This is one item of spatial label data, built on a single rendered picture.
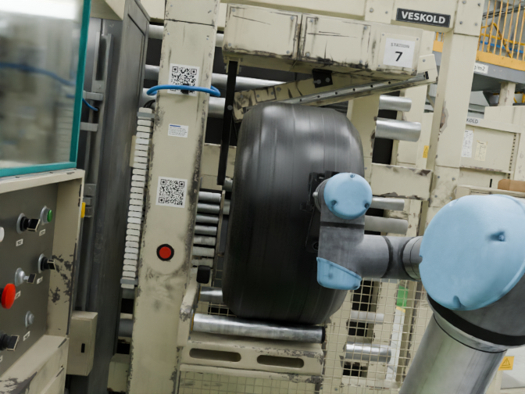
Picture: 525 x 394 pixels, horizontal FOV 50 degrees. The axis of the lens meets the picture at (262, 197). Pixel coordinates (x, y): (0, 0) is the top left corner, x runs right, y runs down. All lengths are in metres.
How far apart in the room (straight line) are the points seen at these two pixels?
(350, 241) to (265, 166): 0.41
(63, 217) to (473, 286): 0.93
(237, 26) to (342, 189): 0.95
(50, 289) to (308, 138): 0.67
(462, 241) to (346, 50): 1.25
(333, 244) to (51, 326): 0.68
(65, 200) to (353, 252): 0.64
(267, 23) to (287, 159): 0.59
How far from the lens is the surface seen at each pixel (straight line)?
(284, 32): 1.76
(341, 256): 0.93
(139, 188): 1.50
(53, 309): 1.33
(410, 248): 0.95
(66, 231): 1.28
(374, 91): 1.92
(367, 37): 1.80
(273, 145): 1.31
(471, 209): 0.59
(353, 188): 0.91
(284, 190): 1.27
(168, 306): 1.53
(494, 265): 0.56
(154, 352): 1.57
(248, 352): 1.45
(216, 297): 1.72
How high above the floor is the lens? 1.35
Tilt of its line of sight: 5 degrees down
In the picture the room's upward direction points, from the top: 7 degrees clockwise
